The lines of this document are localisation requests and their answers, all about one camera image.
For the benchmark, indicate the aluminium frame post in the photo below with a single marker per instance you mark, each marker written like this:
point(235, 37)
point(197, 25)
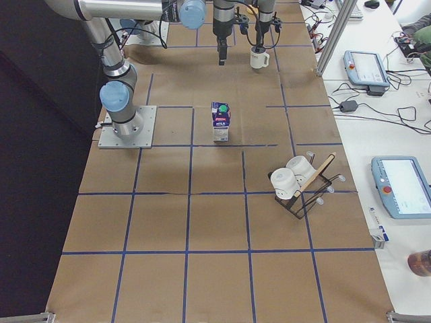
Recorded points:
point(334, 36)

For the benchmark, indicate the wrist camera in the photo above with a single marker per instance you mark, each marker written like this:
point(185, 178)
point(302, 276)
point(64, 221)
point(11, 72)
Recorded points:
point(276, 22)

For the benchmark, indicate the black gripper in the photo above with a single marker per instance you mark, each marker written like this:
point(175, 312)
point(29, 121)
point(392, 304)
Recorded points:
point(261, 29)
point(221, 29)

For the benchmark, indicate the black power adapter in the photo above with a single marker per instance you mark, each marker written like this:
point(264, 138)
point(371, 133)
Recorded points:
point(348, 106)

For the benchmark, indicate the black wire cup rack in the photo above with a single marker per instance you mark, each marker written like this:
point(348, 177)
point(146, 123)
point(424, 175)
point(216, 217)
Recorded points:
point(313, 190)

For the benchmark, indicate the blue white milk carton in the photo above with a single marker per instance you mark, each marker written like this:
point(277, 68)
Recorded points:
point(220, 120)

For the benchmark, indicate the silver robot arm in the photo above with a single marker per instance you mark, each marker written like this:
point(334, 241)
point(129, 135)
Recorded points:
point(262, 10)
point(117, 95)

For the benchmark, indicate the white cup on rack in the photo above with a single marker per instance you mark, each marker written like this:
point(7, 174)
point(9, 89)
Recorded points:
point(301, 168)
point(284, 183)

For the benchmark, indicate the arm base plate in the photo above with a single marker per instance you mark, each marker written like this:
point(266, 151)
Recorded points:
point(137, 133)

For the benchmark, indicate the white mug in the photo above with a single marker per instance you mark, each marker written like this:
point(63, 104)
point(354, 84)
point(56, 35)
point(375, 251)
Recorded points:
point(259, 60)

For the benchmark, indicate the teach pendant tablet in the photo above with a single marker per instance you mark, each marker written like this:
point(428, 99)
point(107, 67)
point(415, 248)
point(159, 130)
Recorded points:
point(365, 68)
point(402, 186)

